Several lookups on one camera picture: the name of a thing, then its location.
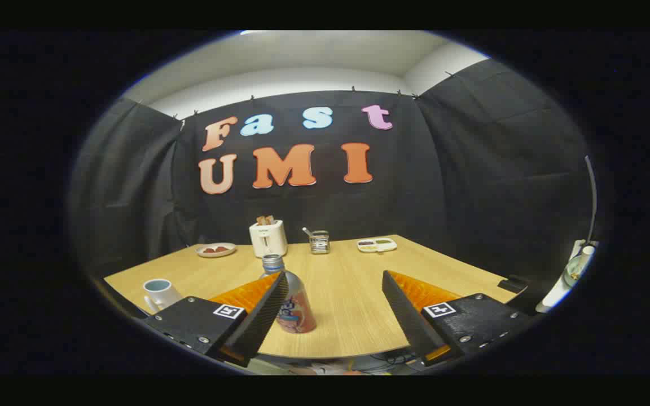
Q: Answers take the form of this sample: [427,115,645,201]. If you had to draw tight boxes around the black backdrop cloth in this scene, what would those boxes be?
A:
[68,58,595,316]

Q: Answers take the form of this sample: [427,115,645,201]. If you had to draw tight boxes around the metal wire utensil holder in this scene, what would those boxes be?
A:
[309,230,331,255]

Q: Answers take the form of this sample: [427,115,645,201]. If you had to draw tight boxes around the white cup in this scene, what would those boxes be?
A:
[143,279,183,314]

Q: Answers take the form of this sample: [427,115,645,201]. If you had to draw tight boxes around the white toaster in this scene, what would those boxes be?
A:
[249,220,288,258]

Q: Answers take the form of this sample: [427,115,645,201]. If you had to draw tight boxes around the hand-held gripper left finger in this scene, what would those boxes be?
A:
[143,271,290,368]

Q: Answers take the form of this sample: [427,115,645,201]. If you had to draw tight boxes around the small black box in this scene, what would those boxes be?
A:
[497,275,529,294]

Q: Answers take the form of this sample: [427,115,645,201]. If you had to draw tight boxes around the silver juice bottle pink label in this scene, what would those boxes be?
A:
[260,254,318,334]

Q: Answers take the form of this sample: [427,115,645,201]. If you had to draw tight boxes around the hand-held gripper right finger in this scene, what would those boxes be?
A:
[381,270,533,367]

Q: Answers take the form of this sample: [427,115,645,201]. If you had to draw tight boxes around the small white plate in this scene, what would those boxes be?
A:
[196,242,237,258]

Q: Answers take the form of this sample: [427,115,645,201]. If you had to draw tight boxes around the white divided tray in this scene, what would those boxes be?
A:
[357,237,398,253]

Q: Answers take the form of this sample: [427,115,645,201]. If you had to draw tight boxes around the wooden table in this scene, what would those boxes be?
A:
[103,234,520,360]

